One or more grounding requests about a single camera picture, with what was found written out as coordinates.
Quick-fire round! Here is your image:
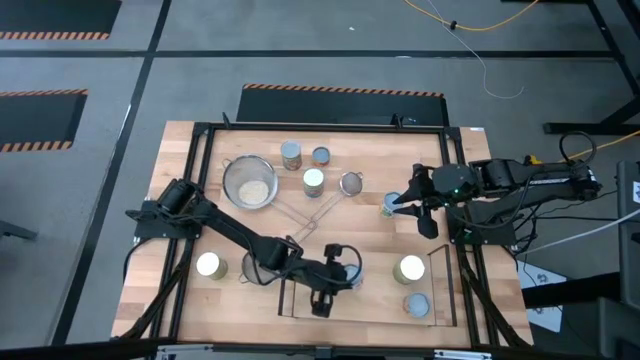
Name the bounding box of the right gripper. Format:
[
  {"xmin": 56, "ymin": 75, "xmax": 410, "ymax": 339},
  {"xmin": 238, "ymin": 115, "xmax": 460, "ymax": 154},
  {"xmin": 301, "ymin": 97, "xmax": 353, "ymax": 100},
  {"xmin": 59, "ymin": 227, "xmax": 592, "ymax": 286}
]
[{"xmin": 392, "ymin": 163, "xmax": 482, "ymax": 240}]

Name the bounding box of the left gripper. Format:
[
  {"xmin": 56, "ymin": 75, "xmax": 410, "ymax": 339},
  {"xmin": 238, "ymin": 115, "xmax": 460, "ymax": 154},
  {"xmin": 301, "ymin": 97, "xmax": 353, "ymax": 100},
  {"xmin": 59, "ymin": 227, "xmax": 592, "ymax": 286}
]
[{"xmin": 292, "ymin": 257, "xmax": 354, "ymax": 320}]

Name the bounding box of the mixed fruit can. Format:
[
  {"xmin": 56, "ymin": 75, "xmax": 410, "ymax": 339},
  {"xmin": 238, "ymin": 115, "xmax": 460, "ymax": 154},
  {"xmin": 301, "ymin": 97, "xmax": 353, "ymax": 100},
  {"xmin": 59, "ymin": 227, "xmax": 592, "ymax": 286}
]
[{"xmin": 380, "ymin": 191, "xmax": 405, "ymax": 220}]

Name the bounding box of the tall green oranges can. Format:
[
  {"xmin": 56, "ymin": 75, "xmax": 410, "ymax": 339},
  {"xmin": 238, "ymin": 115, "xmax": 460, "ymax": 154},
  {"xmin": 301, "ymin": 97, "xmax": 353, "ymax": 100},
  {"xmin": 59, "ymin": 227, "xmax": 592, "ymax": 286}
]
[{"xmin": 392, "ymin": 254, "xmax": 427, "ymax": 286}]

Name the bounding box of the diced tomatoes can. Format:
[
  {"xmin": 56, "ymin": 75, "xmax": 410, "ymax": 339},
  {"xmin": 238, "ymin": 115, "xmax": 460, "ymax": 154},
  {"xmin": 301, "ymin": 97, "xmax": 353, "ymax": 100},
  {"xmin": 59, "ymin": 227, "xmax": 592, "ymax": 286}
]
[{"xmin": 302, "ymin": 167, "xmax": 326, "ymax": 199}]

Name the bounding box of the green pears can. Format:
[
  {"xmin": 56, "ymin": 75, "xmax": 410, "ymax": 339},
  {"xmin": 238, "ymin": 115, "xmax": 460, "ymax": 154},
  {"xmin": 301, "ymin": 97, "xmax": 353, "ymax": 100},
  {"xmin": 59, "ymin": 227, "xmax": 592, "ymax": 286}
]
[{"xmin": 195, "ymin": 251, "xmax": 230, "ymax": 282}]

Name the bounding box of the blue peaches can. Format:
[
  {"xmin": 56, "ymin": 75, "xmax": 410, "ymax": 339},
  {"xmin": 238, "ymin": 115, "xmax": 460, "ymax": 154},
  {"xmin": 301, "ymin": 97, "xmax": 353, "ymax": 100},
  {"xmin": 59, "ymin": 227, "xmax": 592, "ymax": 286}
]
[{"xmin": 279, "ymin": 140, "xmax": 304, "ymax": 172}]

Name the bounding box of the small metal mesh strainer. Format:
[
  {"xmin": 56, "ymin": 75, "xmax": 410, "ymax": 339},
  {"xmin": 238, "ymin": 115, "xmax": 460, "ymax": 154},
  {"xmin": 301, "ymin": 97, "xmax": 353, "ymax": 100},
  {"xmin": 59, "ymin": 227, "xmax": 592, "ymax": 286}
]
[{"xmin": 289, "ymin": 171, "xmax": 365, "ymax": 246}]

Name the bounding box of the small red tomato can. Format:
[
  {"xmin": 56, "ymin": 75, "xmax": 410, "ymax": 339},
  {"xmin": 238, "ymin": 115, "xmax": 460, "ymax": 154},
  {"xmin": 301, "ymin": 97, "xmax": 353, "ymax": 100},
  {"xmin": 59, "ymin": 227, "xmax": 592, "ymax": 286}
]
[{"xmin": 402, "ymin": 292, "xmax": 432, "ymax": 320}]

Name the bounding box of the small orange-rimmed can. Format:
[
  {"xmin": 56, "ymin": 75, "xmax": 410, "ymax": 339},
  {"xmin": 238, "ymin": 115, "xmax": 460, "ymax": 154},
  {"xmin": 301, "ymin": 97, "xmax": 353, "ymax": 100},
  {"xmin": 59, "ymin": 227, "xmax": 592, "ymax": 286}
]
[{"xmin": 311, "ymin": 145, "xmax": 332, "ymax": 168}]

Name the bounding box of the black hazard-striped floor mat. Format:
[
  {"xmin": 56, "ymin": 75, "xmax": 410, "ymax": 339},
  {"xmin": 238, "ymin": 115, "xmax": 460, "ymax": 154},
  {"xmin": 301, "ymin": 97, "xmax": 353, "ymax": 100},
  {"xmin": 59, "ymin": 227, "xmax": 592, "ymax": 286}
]
[
  {"xmin": 235, "ymin": 83, "xmax": 449, "ymax": 126},
  {"xmin": 0, "ymin": 88, "xmax": 89, "ymax": 154},
  {"xmin": 0, "ymin": 0, "xmax": 123, "ymax": 41}
]

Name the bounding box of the white paper sheet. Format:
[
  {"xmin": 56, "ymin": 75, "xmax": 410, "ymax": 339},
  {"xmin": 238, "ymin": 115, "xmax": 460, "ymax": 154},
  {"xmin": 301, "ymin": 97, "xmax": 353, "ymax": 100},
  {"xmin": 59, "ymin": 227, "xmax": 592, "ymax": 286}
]
[{"xmin": 514, "ymin": 259, "xmax": 567, "ymax": 334}]

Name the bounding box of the large metal mesh strainer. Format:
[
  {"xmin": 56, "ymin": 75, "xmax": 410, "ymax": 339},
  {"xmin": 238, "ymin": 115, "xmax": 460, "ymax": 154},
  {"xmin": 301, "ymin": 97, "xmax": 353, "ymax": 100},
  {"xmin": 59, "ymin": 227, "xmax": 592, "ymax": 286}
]
[{"xmin": 221, "ymin": 154, "xmax": 319, "ymax": 231}]

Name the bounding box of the black metal stand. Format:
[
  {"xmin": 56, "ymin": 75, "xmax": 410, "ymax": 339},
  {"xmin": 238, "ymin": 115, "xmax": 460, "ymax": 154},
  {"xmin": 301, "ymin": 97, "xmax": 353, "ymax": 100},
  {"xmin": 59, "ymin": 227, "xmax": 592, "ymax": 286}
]
[{"xmin": 542, "ymin": 0, "xmax": 640, "ymax": 136}]

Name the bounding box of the grey cabinet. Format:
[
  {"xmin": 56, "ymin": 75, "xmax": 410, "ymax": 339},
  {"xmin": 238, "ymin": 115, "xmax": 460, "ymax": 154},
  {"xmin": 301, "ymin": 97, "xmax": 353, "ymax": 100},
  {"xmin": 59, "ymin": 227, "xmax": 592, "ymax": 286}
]
[{"xmin": 616, "ymin": 159, "xmax": 640, "ymax": 281}]

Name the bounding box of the thin white cable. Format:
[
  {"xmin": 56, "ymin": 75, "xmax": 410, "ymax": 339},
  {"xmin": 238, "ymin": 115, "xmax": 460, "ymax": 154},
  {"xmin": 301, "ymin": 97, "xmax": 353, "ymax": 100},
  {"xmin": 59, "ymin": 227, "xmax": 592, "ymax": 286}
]
[{"xmin": 424, "ymin": 0, "xmax": 526, "ymax": 100}]

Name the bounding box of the grey hose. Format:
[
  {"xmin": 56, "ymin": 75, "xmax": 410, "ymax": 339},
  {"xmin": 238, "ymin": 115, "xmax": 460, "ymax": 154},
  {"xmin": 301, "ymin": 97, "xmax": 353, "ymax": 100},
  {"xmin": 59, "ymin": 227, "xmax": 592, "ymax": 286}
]
[{"xmin": 519, "ymin": 207, "xmax": 640, "ymax": 256}]

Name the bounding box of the yellow cable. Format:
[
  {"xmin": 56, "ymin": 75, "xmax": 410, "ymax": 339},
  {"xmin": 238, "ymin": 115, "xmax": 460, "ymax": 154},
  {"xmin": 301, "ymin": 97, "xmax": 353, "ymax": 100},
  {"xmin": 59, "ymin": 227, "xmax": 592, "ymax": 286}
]
[
  {"xmin": 402, "ymin": 0, "xmax": 542, "ymax": 33},
  {"xmin": 569, "ymin": 128, "xmax": 640, "ymax": 162}
]

